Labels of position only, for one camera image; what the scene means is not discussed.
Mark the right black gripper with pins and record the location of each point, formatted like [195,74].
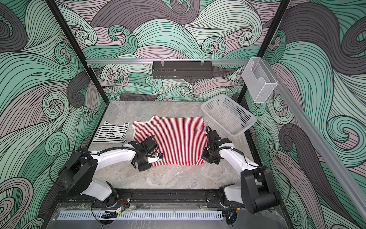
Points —
[205,156]

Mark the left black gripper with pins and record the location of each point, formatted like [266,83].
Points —
[143,168]

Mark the red white striped tank top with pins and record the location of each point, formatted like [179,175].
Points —
[181,140]

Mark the black white striped tank top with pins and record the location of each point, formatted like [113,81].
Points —
[110,133]

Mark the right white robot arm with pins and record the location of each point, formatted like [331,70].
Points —
[256,191]

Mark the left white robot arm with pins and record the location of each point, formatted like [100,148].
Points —
[77,175]

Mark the white plastic laundry basket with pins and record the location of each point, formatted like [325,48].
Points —
[227,115]

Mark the white slotted cable duct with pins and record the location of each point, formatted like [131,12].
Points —
[143,215]

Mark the clear plastic wall bin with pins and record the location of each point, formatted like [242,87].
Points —
[260,79]

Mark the black perforated wall tray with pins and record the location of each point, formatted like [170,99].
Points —
[182,70]

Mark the aluminium wall rail back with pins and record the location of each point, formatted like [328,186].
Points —
[131,61]

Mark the aluminium wall rail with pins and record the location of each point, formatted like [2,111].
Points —
[346,180]
[131,61]

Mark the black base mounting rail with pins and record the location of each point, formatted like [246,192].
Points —
[211,198]

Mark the aluminium wall rail right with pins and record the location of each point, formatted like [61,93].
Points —
[346,180]

